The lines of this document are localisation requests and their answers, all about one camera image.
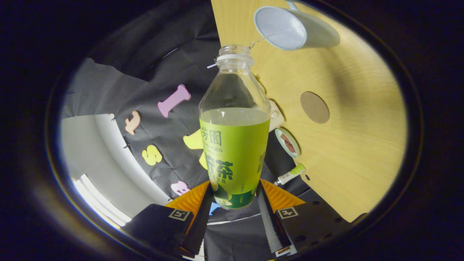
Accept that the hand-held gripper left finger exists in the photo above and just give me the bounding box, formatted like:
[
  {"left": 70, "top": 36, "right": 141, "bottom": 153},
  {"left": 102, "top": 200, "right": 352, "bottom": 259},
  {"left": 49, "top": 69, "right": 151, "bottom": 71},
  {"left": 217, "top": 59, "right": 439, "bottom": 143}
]
[{"left": 123, "top": 181, "right": 214, "bottom": 258}]

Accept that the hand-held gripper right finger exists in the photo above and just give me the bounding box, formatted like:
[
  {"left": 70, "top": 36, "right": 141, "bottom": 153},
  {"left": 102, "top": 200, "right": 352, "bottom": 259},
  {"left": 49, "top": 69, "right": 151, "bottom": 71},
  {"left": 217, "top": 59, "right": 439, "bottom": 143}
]
[{"left": 256, "top": 179, "right": 354, "bottom": 258}]

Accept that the green label juice bottle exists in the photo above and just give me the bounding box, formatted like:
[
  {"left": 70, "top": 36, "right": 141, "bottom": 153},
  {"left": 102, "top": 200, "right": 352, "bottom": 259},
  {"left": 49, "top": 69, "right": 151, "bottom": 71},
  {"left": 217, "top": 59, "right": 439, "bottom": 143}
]
[{"left": 199, "top": 44, "right": 272, "bottom": 210}]

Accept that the round brown coaster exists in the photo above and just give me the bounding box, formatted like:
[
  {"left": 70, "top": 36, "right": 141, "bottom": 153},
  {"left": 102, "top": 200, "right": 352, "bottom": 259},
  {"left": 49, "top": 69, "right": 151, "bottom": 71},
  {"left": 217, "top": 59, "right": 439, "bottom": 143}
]
[{"left": 300, "top": 91, "right": 330, "bottom": 124}]

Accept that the white cup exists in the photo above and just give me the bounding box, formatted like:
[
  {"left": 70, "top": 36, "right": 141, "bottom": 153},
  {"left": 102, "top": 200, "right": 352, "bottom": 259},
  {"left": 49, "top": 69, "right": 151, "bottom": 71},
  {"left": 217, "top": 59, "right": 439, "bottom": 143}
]
[{"left": 253, "top": 0, "right": 341, "bottom": 51}]

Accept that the small white green bottle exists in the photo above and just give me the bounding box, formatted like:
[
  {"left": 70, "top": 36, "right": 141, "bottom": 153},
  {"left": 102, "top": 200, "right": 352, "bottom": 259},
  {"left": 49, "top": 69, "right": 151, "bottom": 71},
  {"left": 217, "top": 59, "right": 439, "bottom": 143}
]
[{"left": 274, "top": 163, "right": 307, "bottom": 186}]

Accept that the pale green plate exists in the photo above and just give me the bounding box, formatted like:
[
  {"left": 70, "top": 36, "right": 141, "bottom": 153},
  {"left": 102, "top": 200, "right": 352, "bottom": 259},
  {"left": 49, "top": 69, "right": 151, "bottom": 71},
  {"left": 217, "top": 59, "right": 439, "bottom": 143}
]
[{"left": 274, "top": 128, "right": 301, "bottom": 159}]

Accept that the ceiling light panel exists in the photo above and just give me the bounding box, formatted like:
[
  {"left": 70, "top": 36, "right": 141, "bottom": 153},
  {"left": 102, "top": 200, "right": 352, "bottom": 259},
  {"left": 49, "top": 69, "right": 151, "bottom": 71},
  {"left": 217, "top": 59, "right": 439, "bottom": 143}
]
[{"left": 72, "top": 174, "right": 132, "bottom": 227}]

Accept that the white toaster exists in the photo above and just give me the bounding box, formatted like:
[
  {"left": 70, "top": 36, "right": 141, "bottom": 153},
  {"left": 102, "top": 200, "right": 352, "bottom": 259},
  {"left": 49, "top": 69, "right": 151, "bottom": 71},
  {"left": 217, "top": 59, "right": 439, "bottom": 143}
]
[{"left": 268, "top": 100, "right": 286, "bottom": 133}]

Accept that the wooden table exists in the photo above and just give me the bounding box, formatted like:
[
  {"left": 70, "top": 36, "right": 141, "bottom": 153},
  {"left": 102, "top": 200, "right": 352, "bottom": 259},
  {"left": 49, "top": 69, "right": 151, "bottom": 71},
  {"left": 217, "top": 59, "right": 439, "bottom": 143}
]
[{"left": 210, "top": 0, "right": 408, "bottom": 223}]

